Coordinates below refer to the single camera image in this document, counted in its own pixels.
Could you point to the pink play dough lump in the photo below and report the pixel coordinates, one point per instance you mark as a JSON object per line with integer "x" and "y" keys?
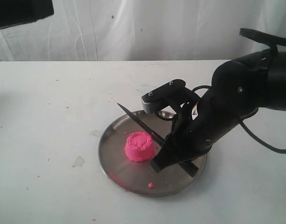
{"x": 139, "y": 147}

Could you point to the round steel plate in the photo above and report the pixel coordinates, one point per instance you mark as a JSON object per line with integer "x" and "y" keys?
{"x": 134, "y": 177}

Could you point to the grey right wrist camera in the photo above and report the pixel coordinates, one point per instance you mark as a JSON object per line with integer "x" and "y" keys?
{"x": 169, "y": 94}

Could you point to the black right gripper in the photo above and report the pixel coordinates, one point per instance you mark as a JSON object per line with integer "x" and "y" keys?
{"x": 196, "y": 129}

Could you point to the white backdrop sheet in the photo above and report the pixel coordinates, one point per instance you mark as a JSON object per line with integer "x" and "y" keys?
{"x": 122, "y": 30}

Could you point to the black knife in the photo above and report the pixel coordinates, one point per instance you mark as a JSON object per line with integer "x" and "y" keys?
{"x": 156, "y": 137}

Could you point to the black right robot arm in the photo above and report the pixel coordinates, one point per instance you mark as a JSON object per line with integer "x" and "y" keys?
{"x": 238, "y": 89}

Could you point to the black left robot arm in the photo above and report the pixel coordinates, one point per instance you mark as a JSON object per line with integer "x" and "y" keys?
{"x": 19, "y": 12}

